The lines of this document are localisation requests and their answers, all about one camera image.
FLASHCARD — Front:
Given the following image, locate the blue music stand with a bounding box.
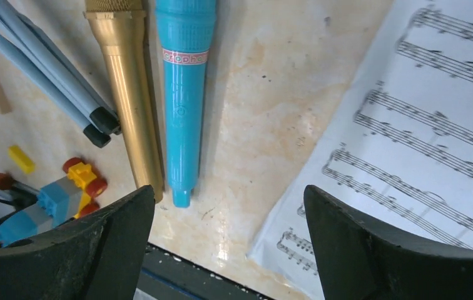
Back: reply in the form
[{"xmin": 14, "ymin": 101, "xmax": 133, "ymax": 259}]
[{"xmin": 0, "ymin": 1, "xmax": 121, "ymax": 148}]

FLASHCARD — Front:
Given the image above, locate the yellow toy brick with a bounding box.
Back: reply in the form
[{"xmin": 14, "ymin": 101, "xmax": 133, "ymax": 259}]
[{"xmin": 8, "ymin": 145, "xmax": 36, "ymax": 174}]

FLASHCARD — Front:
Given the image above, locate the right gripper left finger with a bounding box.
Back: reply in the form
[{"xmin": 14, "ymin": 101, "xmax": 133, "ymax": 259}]
[{"xmin": 0, "ymin": 186, "xmax": 155, "ymax": 299}]

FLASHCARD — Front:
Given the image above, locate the sheet music page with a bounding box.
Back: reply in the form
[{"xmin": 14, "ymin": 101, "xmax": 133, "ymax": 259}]
[{"xmin": 248, "ymin": 1, "xmax": 473, "ymax": 299}]

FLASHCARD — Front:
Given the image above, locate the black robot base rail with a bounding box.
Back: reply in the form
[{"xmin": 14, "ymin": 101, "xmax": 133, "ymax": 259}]
[{"xmin": 0, "ymin": 159, "xmax": 275, "ymax": 300}]

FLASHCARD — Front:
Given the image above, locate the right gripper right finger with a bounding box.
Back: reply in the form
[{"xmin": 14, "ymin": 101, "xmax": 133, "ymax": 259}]
[{"xmin": 303, "ymin": 185, "xmax": 473, "ymax": 299}]

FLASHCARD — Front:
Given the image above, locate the toy block car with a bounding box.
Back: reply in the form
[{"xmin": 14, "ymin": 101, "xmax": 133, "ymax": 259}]
[{"xmin": 0, "ymin": 157, "xmax": 108, "ymax": 247}]

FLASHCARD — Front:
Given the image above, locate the gold toy microphone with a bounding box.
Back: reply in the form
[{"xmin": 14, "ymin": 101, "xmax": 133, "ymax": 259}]
[{"xmin": 84, "ymin": 1, "xmax": 164, "ymax": 203}]

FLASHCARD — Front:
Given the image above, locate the blue toy microphone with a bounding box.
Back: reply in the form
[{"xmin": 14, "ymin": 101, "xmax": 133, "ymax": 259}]
[{"xmin": 155, "ymin": 0, "xmax": 216, "ymax": 208}]

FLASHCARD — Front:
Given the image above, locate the red round toy piece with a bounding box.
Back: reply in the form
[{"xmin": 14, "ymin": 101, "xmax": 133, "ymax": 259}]
[{"xmin": 0, "ymin": 172, "xmax": 15, "ymax": 191}]

